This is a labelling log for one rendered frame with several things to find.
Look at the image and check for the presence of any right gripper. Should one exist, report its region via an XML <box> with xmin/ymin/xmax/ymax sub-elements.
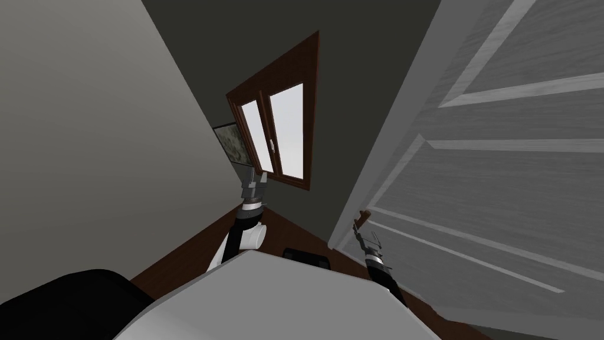
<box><xmin>352</xmin><ymin>221</ymin><xmax>384</xmax><ymax>260</ymax></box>

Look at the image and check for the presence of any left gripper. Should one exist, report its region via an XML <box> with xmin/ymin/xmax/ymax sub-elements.
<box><xmin>240</xmin><ymin>166</ymin><xmax>268</xmax><ymax>203</ymax></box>

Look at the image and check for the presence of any brown framed window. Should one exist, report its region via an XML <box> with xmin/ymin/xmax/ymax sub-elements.
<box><xmin>225</xmin><ymin>30</ymin><xmax>321</xmax><ymax>192</ymax></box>

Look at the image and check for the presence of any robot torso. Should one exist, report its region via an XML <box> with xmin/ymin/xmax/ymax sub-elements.
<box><xmin>111</xmin><ymin>247</ymin><xmax>445</xmax><ymax>340</ymax></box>

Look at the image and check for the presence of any grey panelled door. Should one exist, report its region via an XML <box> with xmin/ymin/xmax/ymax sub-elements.
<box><xmin>327</xmin><ymin>0</ymin><xmax>604</xmax><ymax>340</ymax></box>

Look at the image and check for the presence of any brown door handle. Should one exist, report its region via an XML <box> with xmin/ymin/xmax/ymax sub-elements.
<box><xmin>354</xmin><ymin>210</ymin><xmax>373</xmax><ymax>232</ymax></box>

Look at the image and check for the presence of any framed wall picture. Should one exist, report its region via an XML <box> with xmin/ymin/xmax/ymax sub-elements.
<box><xmin>212</xmin><ymin>122</ymin><xmax>256</xmax><ymax>168</ymax></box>

